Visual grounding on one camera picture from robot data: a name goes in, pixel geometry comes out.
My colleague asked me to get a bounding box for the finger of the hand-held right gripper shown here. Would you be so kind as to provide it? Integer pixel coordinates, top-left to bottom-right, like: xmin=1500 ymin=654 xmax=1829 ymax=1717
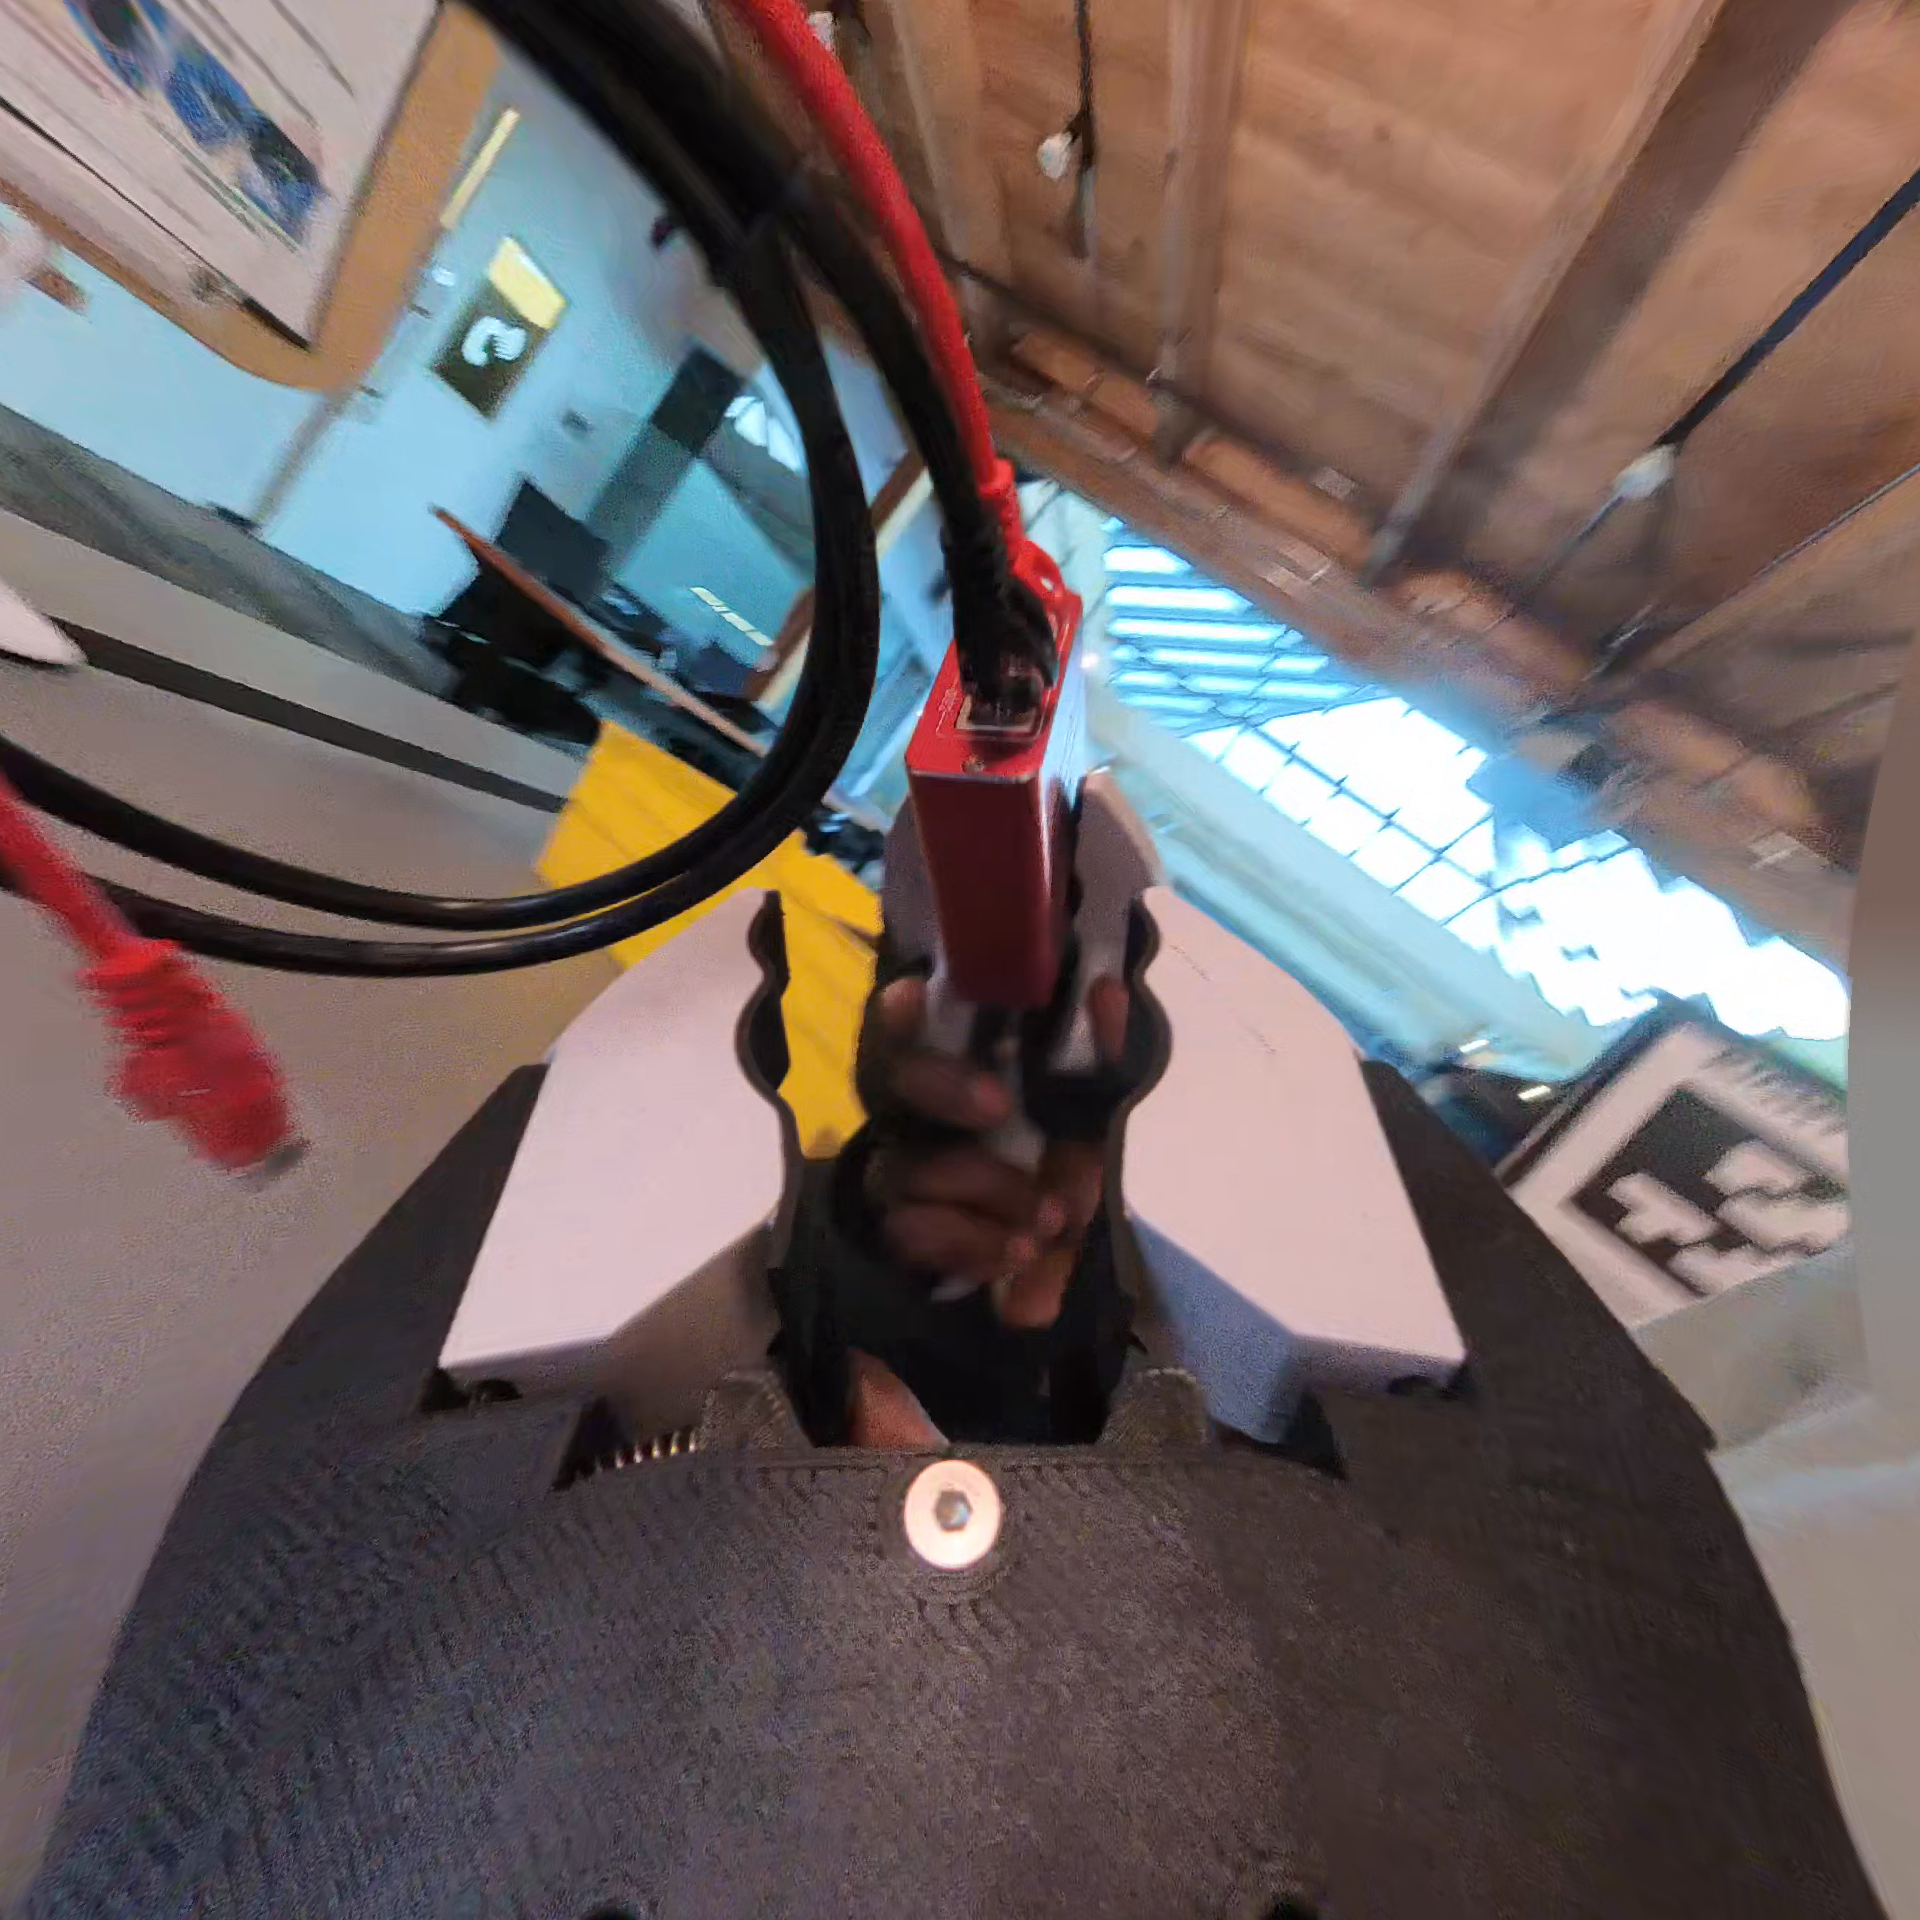
xmin=881 ymin=805 xmax=947 ymax=1054
xmin=1071 ymin=772 xmax=1166 ymax=964

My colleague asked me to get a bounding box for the red ethernet splitter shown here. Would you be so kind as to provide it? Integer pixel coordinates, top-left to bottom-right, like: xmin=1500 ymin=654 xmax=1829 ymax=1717
xmin=906 ymin=592 xmax=1084 ymax=1009

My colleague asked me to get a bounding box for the white document stand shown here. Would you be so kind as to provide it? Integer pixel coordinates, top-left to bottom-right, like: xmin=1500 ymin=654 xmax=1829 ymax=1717
xmin=0 ymin=586 xmax=87 ymax=670

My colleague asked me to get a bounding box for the grey desk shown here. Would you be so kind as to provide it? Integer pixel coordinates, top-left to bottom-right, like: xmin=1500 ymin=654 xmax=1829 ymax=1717
xmin=0 ymin=510 xmax=641 ymax=1920

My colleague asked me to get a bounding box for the person's left hand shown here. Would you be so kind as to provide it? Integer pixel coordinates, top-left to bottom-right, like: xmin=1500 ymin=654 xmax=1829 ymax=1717
xmin=843 ymin=1358 xmax=950 ymax=1450

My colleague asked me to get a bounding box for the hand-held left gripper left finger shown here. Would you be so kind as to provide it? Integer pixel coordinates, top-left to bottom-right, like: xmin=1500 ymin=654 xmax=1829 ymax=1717
xmin=439 ymin=903 xmax=808 ymax=1393

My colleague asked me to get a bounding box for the yellow plastic bin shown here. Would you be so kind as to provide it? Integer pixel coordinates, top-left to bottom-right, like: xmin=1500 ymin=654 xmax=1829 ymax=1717
xmin=535 ymin=719 xmax=889 ymax=1156

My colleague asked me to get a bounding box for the long office table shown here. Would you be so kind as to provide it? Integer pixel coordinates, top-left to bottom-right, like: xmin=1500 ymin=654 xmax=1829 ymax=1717
xmin=426 ymin=481 xmax=783 ymax=756

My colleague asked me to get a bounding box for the black ethernet cable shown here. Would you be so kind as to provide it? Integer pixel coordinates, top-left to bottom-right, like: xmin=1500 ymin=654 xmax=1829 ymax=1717
xmin=0 ymin=0 xmax=1059 ymax=977

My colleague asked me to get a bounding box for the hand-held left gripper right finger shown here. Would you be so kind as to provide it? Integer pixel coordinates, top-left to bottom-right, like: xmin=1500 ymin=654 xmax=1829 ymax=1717
xmin=1122 ymin=889 xmax=1465 ymax=1443

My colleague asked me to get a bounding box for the black white marker sign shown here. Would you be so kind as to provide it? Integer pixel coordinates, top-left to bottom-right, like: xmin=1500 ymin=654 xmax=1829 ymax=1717
xmin=1500 ymin=1019 xmax=1857 ymax=1311

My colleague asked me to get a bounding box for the red ethernet cable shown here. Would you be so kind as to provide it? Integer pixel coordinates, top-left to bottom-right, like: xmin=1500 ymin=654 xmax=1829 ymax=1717
xmin=0 ymin=0 xmax=1084 ymax=1177

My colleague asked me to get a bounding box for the lit phone icon sign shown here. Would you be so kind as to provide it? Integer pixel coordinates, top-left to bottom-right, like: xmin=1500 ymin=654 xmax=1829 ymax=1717
xmin=431 ymin=239 xmax=568 ymax=418

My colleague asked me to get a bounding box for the tan printed poster board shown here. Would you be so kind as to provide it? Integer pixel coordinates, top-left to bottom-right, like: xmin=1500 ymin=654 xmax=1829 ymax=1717
xmin=0 ymin=0 xmax=502 ymax=395

